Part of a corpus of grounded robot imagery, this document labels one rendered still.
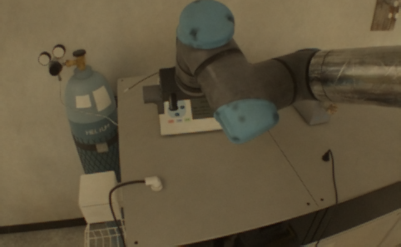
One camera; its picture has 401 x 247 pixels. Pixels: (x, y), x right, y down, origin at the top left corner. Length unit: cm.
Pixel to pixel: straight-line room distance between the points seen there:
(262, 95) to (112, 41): 121
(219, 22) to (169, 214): 39
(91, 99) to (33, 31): 51
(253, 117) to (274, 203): 32
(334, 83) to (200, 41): 18
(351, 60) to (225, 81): 16
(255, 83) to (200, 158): 38
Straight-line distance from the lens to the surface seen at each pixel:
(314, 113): 85
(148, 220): 60
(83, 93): 125
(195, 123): 77
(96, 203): 92
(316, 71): 41
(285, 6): 170
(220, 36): 37
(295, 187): 68
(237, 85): 36
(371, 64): 37
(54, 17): 151
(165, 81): 53
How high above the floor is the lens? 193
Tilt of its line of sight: 35 degrees down
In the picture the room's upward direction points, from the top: straight up
